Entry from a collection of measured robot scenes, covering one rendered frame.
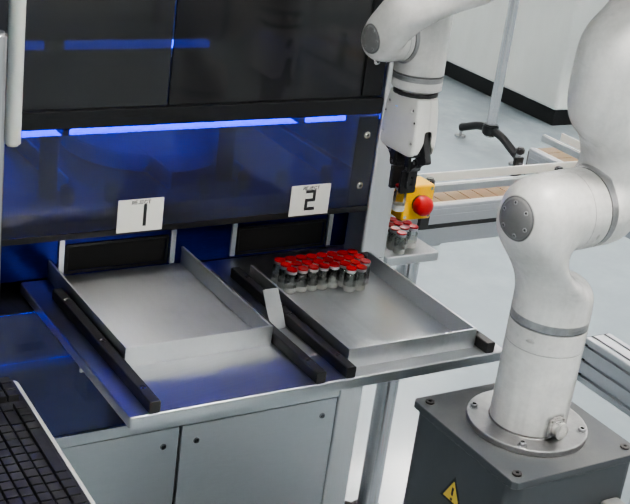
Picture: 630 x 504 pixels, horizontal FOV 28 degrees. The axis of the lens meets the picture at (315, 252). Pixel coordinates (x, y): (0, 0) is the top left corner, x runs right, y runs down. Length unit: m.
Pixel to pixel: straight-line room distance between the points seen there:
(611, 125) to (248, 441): 1.07
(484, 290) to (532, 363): 2.79
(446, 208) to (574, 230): 0.91
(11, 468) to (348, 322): 0.68
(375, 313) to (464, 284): 2.48
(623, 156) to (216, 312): 0.75
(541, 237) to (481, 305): 2.79
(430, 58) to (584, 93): 0.35
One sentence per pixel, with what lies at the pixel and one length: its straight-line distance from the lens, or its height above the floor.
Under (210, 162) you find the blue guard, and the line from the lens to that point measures 2.19.
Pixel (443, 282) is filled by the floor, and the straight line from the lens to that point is 4.68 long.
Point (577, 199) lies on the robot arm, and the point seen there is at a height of 1.26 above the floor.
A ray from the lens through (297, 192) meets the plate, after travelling 2.30.
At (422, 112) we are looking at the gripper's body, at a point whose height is 1.27.
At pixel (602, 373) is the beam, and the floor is 0.48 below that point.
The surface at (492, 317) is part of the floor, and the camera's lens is 4.47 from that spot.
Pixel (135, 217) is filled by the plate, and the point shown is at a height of 1.02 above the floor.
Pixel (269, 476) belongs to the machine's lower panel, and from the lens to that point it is 2.59.
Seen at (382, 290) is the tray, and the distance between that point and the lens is 2.33.
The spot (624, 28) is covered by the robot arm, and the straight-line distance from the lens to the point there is 1.76.
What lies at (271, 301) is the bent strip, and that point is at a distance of 2.13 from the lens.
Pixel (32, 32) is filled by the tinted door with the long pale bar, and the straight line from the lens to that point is 2.00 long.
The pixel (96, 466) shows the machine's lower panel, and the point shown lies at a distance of 2.38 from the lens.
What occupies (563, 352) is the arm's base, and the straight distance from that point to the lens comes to 1.90.
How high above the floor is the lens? 1.81
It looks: 22 degrees down
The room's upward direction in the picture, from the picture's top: 8 degrees clockwise
